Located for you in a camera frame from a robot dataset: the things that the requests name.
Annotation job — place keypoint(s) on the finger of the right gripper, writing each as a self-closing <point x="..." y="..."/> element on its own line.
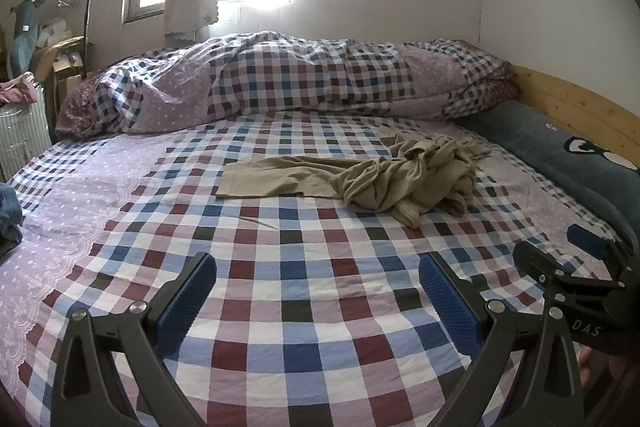
<point x="539" y="266"/>
<point x="595" y="244"/>

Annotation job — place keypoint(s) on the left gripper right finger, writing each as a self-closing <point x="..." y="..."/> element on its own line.
<point x="546" y="389"/>

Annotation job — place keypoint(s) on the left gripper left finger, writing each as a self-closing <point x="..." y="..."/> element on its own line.
<point x="87" y="389"/>

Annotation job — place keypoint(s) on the beige long-sleeve garment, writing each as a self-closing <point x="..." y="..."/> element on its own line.
<point x="419" y="175"/>

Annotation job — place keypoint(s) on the folded blue-grey clothes stack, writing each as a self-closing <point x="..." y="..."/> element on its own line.
<point x="11" y="220"/>

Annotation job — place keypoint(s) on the person's right hand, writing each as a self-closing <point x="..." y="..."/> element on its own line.
<point x="599" y="372"/>

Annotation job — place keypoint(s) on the blue-grey cartoon pillow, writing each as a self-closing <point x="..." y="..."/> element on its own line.
<point x="604" y="182"/>

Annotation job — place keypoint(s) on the checkered bed sheet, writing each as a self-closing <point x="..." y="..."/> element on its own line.
<point x="317" y="316"/>

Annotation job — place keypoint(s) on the white striped storage box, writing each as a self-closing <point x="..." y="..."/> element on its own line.
<point x="24" y="134"/>

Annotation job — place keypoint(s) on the pink cloth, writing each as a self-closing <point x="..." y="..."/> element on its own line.
<point x="20" y="90"/>

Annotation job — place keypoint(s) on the checkered rolled duvet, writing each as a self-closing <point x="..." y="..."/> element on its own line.
<point x="266" y="72"/>

